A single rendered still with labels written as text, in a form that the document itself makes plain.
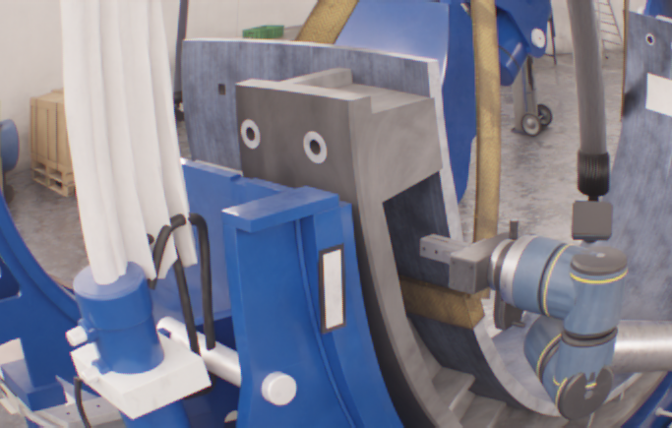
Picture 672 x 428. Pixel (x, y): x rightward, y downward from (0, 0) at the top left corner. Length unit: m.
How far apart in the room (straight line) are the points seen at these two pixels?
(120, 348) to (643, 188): 2.39
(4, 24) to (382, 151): 9.40
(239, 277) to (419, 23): 3.24
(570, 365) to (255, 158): 0.71
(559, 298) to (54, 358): 2.52
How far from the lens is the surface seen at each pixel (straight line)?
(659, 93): 3.72
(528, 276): 1.49
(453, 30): 4.71
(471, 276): 1.55
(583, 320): 1.44
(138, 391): 1.62
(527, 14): 5.26
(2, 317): 3.51
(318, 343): 1.77
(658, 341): 1.74
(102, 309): 1.60
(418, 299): 2.04
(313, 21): 2.32
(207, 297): 1.78
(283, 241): 1.68
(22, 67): 11.13
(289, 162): 1.80
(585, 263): 1.43
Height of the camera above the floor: 2.58
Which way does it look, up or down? 16 degrees down
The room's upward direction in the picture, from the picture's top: 1 degrees counter-clockwise
